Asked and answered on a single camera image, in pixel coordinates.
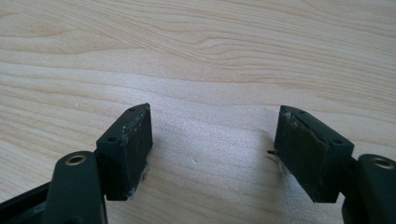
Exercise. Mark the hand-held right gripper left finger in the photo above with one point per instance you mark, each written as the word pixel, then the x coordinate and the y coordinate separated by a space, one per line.
pixel 124 155

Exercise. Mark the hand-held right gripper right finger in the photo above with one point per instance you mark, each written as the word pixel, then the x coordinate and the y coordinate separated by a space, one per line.
pixel 314 155

